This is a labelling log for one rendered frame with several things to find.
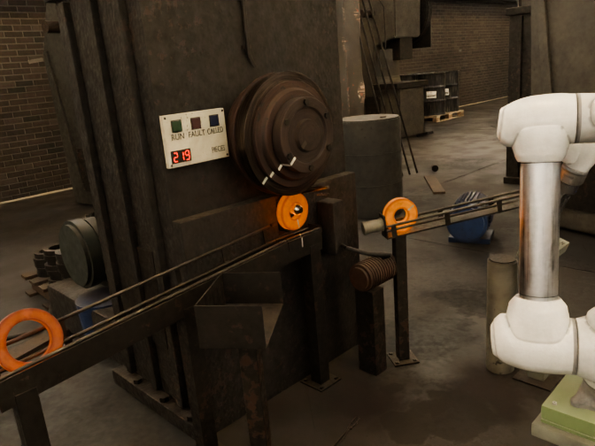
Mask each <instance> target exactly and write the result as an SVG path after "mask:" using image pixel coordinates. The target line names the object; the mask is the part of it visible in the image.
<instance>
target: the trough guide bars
mask: <svg viewBox="0 0 595 446"><path fill-rule="evenodd" d="M518 192H520V190H519V189H518V190H514V191H510V192H506V193H503V194H498V195H495V196H488V197H484V198H480V199H476V200H473V201H469V202H465V203H461V204H455V205H450V206H446V207H443V208H439V209H435V210H431V211H425V212H420V213H418V216H421V215H424V214H428V213H432V212H436V211H437V212H438V213H435V214H431V215H428V216H423V217H419V218H417V219H410V220H407V221H403V222H399V223H395V224H391V225H388V226H387V231H388V233H389V232H391V233H392V237H393V239H394V238H398V233H397V230H400V229H404V228H408V227H414V226H419V225H422V224H426V223H429V222H433V221H437V220H441V219H445V224H446V225H447V226H449V225H451V220H450V218H451V217H455V216H460V215H463V214H467V213H470V212H474V211H481V210H485V209H489V208H492V207H496V206H497V209H498V213H501V212H503V210H502V205H504V204H510V203H514V202H519V201H520V198H518V199H514V200H511V201H506V202H503V203H502V201H504V200H507V199H511V198H516V197H519V196H520V194H517V195H513V196H506V195H510V194H514V193H518ZM500 196H506V197H502V198H499V199H493V198H495V197H500ZM488 199H489V201H487V202H483V203H479V204H472V203H476V202H481V201H484V200H488ZM494 203H496V204H494ZM466 204H472V205H469V206H465V207H461V208H457V209H453V210H449V211H443V210H447V209H451V208H454V207H458V206H462V205H466ZM486 204H488V206H484V207H481V208H477V209H474V210H469V211H463V210H466V209H470V208H474V207H478V206H482V205H486ZM456 211H463V212H459V213H455V214H451V215H450V213H452V212H456ZM436 216H438V218H436V219H429V218H433V217H436ZM423 219H429V220H425V221H422V222H418V223H413V224H410V225H406V226H402V227H396V226H399V225H404V224H407V223H411V222H415V221H418V220H423ZM389 227H391V229H389Z"/></svg>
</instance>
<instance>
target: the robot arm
mask: <svg viewBox="0 0 595 446"><path fill-rule="evenodd" d="M497 137H498V139H499V141H500V142H501V143H502V144H503V145H505V146H507V147H512V149H513V152H514V157H515V159H516V160H517V162H521V166H520V262H519V294H516V295H515V296H514V297H513V298H512V299H511V300H510V301H509V304H508V307H507V311H506V313H500V314H499V315H498V316H497V317H496V318H495V319H494V320H493V322H492V323H491V348H492V353H493V355H494V356H496V357H497V358H498V359H499V360H501V361H502V362H504V363H506V364H508V365H511V366H513V367H516V368H519V369H522V370H526V371H531V372H536V373H550V374H571V375H577V376H579V377H581V378H583V382H582V384H581V386H580V388H579V389H578V391H577V393H576V394H575V395H574V396H572V397H571V399H570V404H571V405H572V406H574V407H576V408H582V409H587V410H590V411H595V307H593V308H592V309H590V310H589V311H588V312H587V315H586V316H582V317H579V318H575V319H572V318H570V317H569V314H568V307H567V305H566V304H565V303H564V302H563V300H562V299H561V298H560V297H559V296H558V287H559V245H560V214H561V212H562V210H563V208H564V207H565V205H566V203H567V201H568V199H569V198H570V195H574V194H575V193H576V191H577V190H578V188H579V186H580V185H582V184H583V182H584V180H585V178H586V176H587V174H588V172H589V171H590V169H591V168H592V167H593V166H594V164H595V93H575V94H568V93H555V94H544V95H536V96H528V97H524V98H522V99H519V100H516V101H514V102H512V103H510V104H508V105H506V106H504V107H502V108H501V109H500V111H499V116H498V131H497ZM561 161H562V162H563V164H562V166H561V168H560V162H561Z"/></svg>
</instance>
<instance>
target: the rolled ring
mask: <svg viewBox="0 0 595 446"><path fill-rule="evenodd" d="M24 320H33V321H37V322H39V323H41V324H42V325H44V326H45V328H46V329H47V331H48V333H49V337H50V343H49V346H48V349H47V350H46V351H45V353H44V354H43V355H42V356H45V355H47V354H49V353H51V352H52V351H54V350H57V349H59V348H61V347H63V342H64V335H63V330H62V327H61V326H60V324H59V322H58V320H57V319H56V318H55V317H54V316H53V315H51V314H50V313H48V312H47V311H44V310H41V309H36V308H26V309H22V310H18V311H15V312H13V313H11V314H9V315H8V316H6V317H5V318H4V319H2V320H1V322H0V366H1V367H2V368H4V369H5V370H7V371H9V372H11V371H13V370H15V369H17V368H19V367H22V366H23V365H26V364H28V363H30V362H21V361H18V360H17V359H15V358H13V357H12V356H11V354H10V353H9V351H8V350H7V347H6V339H7V336H8V334H9V332H10V331H11V329H12V328H13V327H14V326H15V325H17V324H18V323H20V322H21V321H24Z"/></svg>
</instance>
